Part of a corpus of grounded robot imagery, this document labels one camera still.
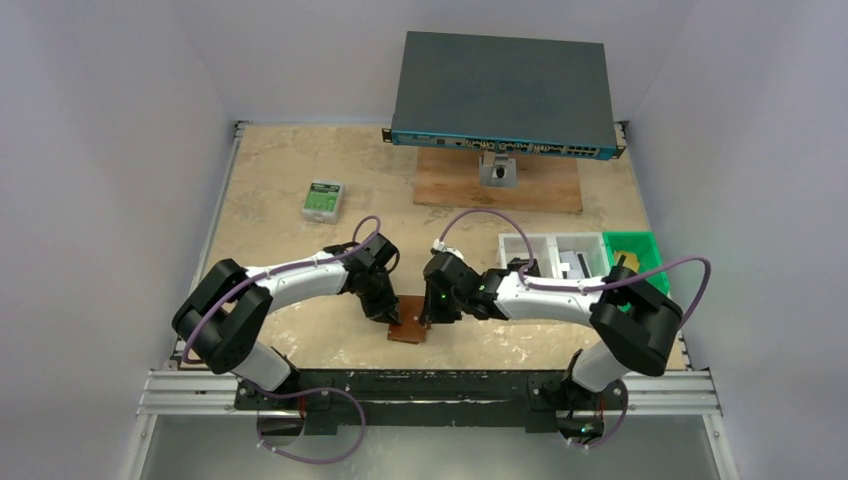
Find brown leather card holder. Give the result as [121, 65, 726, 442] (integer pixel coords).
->
[387, 295, 429, 345]

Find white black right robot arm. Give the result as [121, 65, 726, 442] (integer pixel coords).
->
[422, 251, 684, 392]

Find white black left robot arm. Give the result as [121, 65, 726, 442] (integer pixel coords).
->
[172, 233, 400, 392]

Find black cards in left bin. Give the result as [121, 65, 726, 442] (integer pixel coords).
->
[507, 258, 541, 277]

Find grey cards in middle bin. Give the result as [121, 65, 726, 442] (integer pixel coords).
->
[557, 250, 596, 280]

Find white left plastic bin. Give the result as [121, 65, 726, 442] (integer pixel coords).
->
[497, 233, 560, 279]

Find white plastic bin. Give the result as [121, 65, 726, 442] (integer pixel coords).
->
[497, 233, 560, 279]
[551, 232, 610, 280]

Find green white small box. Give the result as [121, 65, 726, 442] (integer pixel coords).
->
[301, 180, 345, 225]

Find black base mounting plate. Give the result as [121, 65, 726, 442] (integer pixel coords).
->
[234, 369, 627, 439]

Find white middle plastic bin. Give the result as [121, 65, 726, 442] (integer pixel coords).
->
[551, 232, 610, 280]

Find brown wooden board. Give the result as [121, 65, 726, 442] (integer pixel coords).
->
[413, 147, 583, 214]

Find yellow items in green bin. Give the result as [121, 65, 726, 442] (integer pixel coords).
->
[613, 250, 641, 273]

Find green plastic bin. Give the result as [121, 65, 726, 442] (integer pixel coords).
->
[602, 231, 664, 274]

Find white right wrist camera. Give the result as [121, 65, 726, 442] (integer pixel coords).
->
[431, 238, 465, 260]

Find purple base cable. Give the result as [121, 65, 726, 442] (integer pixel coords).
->
[256, 387, 368, 465]

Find grey camera on mount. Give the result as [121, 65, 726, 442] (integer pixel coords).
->
[478, 153, 518, 188]

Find grey blue network switch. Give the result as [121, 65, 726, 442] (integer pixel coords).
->
[382, 31, 625, 160]

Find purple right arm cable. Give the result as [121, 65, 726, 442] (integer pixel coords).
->
[433, 207, 713, 333]

